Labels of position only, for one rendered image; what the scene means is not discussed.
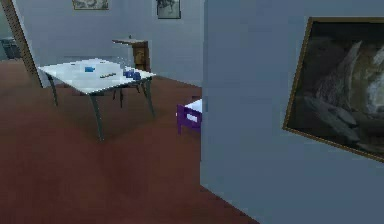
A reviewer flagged brown wooden side cabinet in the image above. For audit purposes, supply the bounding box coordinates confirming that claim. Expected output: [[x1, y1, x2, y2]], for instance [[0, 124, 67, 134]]
[[112, 34, 151, 73]]

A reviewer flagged purple bed frame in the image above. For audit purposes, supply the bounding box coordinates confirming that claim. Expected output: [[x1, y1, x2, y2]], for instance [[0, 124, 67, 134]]
[[176, 98, 203, 136]]

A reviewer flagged grey bin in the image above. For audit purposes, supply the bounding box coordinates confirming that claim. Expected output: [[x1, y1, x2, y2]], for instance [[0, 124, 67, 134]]
[[0, 37, 22, 61]]

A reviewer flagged white table with grey legs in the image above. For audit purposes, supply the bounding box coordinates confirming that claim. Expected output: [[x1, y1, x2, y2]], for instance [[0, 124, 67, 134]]
[[37, 58, 158, 142]]

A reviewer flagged brown door frame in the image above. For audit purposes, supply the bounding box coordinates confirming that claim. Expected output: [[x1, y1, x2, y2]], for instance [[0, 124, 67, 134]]
[[0, 0, 44, 89]]

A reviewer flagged brown framed wall picture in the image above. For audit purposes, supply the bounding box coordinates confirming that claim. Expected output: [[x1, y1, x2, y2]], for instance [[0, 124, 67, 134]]
[[72, 0, 110, 11]]

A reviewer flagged small dark framed picture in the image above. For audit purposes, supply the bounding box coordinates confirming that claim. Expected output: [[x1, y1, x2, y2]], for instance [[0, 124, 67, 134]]
[[156, 0, 182, 20]]

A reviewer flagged gold framed dark painting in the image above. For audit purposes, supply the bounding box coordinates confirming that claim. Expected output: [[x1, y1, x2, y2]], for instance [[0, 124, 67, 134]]
[[282, 16, 384, 164]]

